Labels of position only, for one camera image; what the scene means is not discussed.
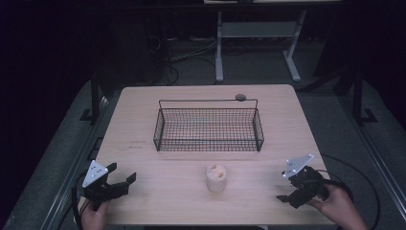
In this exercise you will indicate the aluminium rail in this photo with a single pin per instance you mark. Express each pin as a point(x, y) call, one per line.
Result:
point(72, 169)
point(378, 159)

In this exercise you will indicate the white metal stand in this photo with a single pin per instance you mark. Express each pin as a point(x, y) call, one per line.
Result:
point(255, 38)

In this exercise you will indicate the person's right hand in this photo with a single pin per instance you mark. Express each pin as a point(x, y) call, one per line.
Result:
point(335, 206)

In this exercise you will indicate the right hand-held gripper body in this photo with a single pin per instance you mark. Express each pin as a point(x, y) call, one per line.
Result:
point(307, 182)

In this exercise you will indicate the beige cylindrical cup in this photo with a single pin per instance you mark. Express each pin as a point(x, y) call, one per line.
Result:
point(216, 177)

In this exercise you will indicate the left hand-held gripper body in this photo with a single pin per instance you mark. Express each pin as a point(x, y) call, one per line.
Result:
point(99, 189)

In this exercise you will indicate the small grey round disc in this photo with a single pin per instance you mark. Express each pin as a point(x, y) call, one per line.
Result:
point(240, 97)

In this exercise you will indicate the black upright post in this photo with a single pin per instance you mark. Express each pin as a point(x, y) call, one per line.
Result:
point(358, 96)
point(94, 96)

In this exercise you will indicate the person's left hand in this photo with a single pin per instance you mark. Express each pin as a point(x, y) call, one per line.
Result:
point(94, 218)

